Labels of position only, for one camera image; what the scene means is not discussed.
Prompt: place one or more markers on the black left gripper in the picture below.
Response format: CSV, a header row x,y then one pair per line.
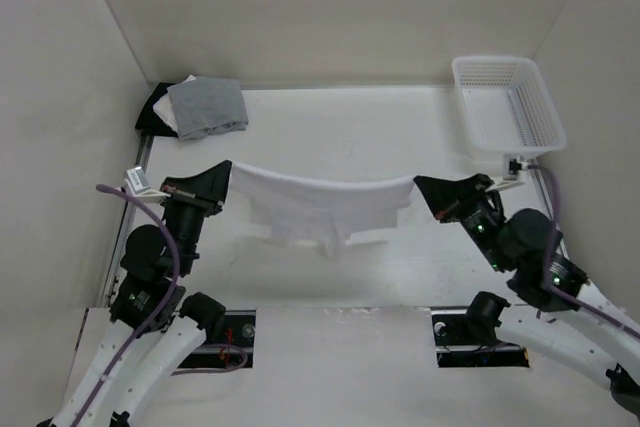
x,y
209,187

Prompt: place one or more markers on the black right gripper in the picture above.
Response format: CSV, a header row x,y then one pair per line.
x,y
447,197

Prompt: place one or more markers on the white tank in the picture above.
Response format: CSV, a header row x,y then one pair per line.
x,y
165,108
299,209

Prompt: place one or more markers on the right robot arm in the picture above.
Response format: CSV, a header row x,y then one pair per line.
x,y
562,316

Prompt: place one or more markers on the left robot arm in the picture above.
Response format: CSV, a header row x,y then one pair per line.
x,y
154,324

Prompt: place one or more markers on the folded grey tank top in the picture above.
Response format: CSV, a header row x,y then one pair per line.
x,y
208,106

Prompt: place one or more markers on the folded black tank top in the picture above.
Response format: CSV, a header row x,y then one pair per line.
x,y
148,122

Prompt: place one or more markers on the folded white tank top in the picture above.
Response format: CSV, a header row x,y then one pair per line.
x,y
165,108

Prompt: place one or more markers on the white plastic basket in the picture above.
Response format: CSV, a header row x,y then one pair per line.
x,y
505,108

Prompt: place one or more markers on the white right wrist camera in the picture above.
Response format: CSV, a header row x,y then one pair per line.
x,y
513,172

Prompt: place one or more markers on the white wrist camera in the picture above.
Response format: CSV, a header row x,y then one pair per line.
x,y
137,185
513,172

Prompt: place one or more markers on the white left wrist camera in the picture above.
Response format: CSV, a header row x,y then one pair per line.
x,y
137,185

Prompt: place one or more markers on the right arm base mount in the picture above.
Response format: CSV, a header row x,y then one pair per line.
x,y
457,347

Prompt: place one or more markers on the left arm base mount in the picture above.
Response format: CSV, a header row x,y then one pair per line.
x,y
225,350

